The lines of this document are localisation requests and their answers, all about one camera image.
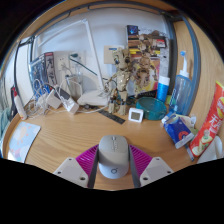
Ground blue robot model kit box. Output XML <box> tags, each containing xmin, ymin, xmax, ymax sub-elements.
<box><xmin>28</xmin><ymin>51</ymin><xmax>58</xmax><ymax>98</ymax></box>

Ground teal round tin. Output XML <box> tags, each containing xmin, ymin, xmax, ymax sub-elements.
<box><xmin>135</xmin><ymin>96</ymin><xmax>168</xmax><ymax>121</ymax></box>

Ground colourful figurine box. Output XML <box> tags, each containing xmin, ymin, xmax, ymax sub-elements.
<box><xmin>125</xmin><ymin>24</ymin><xmax>168</xmax><ymax>99</ymax></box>

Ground red chip can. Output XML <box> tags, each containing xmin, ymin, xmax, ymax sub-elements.
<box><xmin>188</xmin><ymin>80</ymin><xmax>224</xmax><ymax>158</ymax></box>

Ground white cable tangle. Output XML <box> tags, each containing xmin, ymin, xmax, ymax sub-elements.
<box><xmin>26</xmin><ymin>78</ymin><xmax>111</xmax><ymax>119</ymax></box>

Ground grey metal desk frame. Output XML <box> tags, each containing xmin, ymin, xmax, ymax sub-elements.
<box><xmin>13</xmin><ymin>9</ymin><xmax>201</xmax><ymax>118</ymax></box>

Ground blue tissue pack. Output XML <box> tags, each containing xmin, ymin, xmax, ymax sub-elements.
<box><xmin>162</xmin><ymin>113</ymin><xmax>196</xmax><ymax>149</ymax></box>

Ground pastel printed mouse pad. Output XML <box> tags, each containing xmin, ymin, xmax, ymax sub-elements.
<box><xmin>7</xmin><ymin>120</ymin><xmax>42</xmax><ymax>164</ymax></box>

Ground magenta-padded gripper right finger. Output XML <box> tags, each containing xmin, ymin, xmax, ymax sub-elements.
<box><xmin>128</xmin><ymin>144</ymin><xmax>174</xmax><ymax>188</ymax></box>

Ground blue and white tube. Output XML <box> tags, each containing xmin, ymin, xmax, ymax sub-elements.
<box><xmin>156</xmin><ymin>75</ymin><xmax>171</xmax><ymax>104</ymax></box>

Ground beige wall plate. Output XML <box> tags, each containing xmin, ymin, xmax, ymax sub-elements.
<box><xmin>103</xmin><ymin>44</ymin><xmax>124</xmax><ymax>64</ymax></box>

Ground black ruler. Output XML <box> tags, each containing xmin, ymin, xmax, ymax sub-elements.
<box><xmin>98</xmin><ymin>109</ymin><xmax>126</xmax><ymax>125</ymax></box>

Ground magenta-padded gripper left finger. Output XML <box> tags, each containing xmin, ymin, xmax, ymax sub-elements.
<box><xmin>53</xmin><ymin>146</ymin><xmax>100</xmax><ymax>189</ymax></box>

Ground white desk lamp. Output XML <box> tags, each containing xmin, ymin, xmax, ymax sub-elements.
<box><xmin>34</xmin><ymin>18</ymin><xmax>109</xmax><ymax>107</ymax></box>

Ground tan tree-man figurine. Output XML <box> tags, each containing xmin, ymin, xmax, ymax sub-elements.
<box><xmin>107</xmin><ymin>46</ymin><xmax>136</xmax><ymax>117</ymax></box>

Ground white computer mouse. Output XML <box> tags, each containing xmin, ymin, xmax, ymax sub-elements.
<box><xmin>97</xmin><ymin>134</ymin><xmax>130</xmax><ymax>180</ymax></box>

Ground white charger block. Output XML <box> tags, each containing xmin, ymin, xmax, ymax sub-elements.
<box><xmin>45</xmin><ymin>88</ymin><xmax>63</xmax><ymax>109</ymax></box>
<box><xmin>59</xmin><ymin>88</ymin><xmax>80</xmax><ymax>115</ymax></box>

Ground teal and checked bedding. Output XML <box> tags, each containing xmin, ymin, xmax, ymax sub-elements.
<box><xmin>0</xmin><ymin>106</ymin><xmax>13</xmax><ymax>158</ymax></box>

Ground white red-capped lotion bottle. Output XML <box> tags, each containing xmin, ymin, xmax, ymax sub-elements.
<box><xmin>11</xmin><ymin>87</ymin><xmax>28</xmax><ymax>121</ymax></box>

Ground white wall socket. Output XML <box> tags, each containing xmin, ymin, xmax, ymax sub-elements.
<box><xmin>54</xmin><ymin>51</ymin><xmax>86</xmax><ymax>73</ymax></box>

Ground blue spray bottle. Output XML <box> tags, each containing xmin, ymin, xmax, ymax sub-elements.
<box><xmin>168</xmin><ymin>50</ymin><xmax>194</xmax><ymax>116</ymax></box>

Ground wooden shelf unit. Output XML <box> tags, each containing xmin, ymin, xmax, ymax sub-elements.
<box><xmin>18</xmin><ymin>0</ymin><xmax>188</xmax><ymax>41</ymax></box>

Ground small white square clock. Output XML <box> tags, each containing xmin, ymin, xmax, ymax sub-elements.
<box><xmin>128</xmin><ymin>107</ymin><xmax>145</xmax><ymax>124</ymax></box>

